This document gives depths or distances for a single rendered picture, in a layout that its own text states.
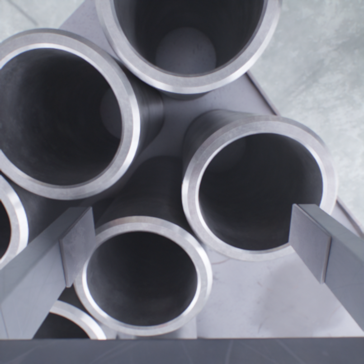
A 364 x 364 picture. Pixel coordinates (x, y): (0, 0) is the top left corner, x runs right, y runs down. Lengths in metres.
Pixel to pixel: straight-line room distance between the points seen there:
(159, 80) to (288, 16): 0.63
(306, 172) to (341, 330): 0.55
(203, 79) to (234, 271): 0.46
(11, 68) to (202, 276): 0.22
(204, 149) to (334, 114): 0.66
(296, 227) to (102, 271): 0.20
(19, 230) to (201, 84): 0.19
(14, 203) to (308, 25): 0.74
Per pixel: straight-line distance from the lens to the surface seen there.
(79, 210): 0.16
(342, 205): 0.58
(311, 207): 0.17
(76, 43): 0.21
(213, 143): 0.20
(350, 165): 0.88
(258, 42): 0.21
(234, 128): 0.20
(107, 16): 0.21
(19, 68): 0.25
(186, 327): 0.55
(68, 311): 0.29
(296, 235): 0.17
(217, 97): 0.48
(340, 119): 0.84
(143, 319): 0.29
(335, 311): 0.72
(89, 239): 0.16
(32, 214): 0.26
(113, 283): 0.31
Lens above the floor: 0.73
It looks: 74 degrees down
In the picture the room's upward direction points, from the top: 179 degrees counter-clockwise
